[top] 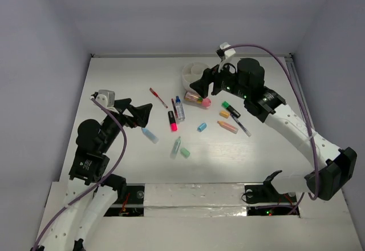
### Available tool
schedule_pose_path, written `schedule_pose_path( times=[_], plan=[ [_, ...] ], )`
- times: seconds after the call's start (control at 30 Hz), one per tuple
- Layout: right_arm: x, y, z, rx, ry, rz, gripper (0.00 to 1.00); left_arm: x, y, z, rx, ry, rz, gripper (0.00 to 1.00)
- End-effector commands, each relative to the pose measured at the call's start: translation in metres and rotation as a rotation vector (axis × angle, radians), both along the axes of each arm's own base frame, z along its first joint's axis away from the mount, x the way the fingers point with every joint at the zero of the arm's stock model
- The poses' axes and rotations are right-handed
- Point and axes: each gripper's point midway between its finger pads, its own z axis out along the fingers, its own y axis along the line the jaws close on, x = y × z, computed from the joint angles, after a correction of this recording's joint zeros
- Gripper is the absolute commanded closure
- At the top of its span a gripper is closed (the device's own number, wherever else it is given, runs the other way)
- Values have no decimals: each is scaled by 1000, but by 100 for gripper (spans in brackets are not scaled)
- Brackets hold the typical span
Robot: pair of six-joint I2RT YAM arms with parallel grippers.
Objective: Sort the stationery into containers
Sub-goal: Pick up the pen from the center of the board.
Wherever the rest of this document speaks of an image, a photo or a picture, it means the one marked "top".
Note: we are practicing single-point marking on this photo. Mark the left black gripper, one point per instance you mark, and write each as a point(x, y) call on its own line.
point(122, 114)

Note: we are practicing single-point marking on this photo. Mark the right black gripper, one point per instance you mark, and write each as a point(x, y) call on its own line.
point(210, 75)

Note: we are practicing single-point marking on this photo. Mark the green black highlighter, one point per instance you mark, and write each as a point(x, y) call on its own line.
point(230, 109)

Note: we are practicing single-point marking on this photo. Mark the dark red pen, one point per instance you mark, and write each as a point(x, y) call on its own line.
point(175, 111)

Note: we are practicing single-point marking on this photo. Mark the dark blue pen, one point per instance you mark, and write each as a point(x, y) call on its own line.
point(241, 125)

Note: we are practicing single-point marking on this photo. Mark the pink black highlighter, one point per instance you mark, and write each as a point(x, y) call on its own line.
point(172, 121)

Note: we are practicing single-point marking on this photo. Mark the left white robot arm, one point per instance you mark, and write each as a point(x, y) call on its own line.
point(91, 189)

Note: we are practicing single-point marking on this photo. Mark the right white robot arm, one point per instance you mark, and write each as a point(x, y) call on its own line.
point(335, 165)

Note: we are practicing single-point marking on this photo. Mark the pink capped pencil tube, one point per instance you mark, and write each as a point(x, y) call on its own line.
point(197, 99)

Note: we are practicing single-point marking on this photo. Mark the white round desk organizer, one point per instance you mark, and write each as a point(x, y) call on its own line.
point(191, 73)

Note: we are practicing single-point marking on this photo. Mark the orange marker cap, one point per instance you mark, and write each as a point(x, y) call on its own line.
point(225, 114)

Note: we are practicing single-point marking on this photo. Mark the blue pastel highlighter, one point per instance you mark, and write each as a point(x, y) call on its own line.
point(147, 133)

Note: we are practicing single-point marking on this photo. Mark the blue marker cap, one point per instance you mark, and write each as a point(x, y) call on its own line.
point(201, 127)

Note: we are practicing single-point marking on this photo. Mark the clear spray bottle blue cap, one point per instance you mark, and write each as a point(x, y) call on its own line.
point(179, 108)

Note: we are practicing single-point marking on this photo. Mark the orange pastel highlighter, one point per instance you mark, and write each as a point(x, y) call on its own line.
point(228, 127)

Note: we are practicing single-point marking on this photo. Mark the green pastel highlighter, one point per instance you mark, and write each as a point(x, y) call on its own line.
point(175, 148)

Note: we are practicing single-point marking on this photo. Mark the green marker cap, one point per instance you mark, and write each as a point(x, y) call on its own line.
point(185, 152)

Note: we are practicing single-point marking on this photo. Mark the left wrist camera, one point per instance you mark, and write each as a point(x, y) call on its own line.
point(105, 98)

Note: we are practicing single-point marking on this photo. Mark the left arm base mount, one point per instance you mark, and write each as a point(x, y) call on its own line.
point(131, 205)

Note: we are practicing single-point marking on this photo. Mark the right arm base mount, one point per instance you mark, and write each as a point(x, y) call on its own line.
point(265, 201)

